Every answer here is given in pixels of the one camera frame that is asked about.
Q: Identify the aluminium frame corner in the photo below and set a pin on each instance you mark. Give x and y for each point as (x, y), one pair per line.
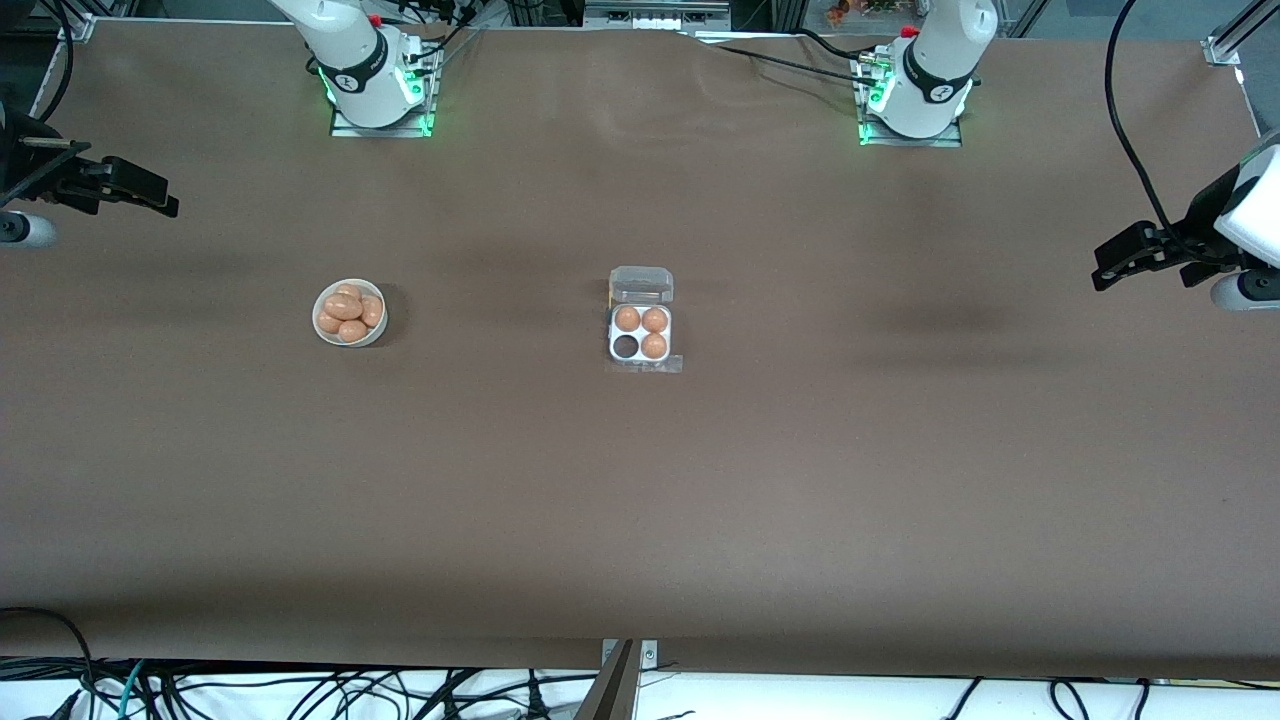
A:
(1235, 35)
(78, 25)

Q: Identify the white bowl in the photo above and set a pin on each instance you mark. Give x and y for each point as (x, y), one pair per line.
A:
(322, 338)

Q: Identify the orange and green object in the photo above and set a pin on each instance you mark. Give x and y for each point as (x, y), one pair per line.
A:
(850, 10)

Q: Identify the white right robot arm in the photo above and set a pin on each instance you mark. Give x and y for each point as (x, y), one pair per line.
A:
(330, 20)

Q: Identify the small metal bracket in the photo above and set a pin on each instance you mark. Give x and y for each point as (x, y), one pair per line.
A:
(648, 655)

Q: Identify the clear plastic egg box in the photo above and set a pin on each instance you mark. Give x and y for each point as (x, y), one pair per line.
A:
(640, 285)

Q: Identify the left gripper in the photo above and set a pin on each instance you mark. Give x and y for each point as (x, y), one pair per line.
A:
(1192, 236)

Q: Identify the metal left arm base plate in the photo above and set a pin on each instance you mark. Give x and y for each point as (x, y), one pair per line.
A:
(950, 142)

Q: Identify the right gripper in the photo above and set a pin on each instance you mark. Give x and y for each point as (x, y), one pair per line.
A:
(22, 165)

